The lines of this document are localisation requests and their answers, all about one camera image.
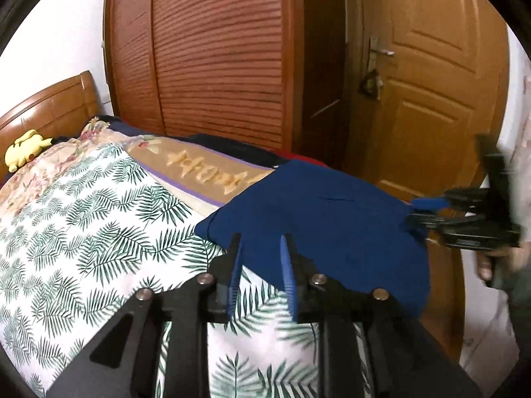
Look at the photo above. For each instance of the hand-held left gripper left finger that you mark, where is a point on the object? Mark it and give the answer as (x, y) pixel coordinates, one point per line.
(234, 275)

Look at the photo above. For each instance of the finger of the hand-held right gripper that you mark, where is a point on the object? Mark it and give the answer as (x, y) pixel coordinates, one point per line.
(435, 222)
(431, 203)

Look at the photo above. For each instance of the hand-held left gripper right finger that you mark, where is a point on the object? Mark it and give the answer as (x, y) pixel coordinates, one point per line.
(289, 277)

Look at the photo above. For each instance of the navy blue suit jacket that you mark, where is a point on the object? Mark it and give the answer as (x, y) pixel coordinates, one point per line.
(332, 224)

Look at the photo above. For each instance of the person's right hand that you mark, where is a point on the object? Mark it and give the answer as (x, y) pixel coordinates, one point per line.
(484, 268)

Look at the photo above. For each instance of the wooden room door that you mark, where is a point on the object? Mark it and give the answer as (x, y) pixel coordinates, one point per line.
(435, 91)

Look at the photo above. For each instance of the floral blanket with tan band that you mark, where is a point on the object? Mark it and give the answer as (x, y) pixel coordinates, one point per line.
(199, 166)

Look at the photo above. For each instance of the red cloth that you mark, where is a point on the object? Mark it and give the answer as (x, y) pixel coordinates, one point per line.
(307, 160)

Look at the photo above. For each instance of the hanging key bunch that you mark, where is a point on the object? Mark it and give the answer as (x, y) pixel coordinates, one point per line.
(371, 85)

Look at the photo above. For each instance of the leaf print blanket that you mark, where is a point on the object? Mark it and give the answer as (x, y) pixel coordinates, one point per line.
(83, 236)

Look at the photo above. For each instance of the wooden louvred wardrobe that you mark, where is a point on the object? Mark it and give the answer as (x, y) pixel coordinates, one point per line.
(207, 49)

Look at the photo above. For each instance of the yellow plush toy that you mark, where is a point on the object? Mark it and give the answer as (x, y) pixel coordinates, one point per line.
(27, 149)

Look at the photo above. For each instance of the wooden bed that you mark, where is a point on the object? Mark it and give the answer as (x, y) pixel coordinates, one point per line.
(49, 107)

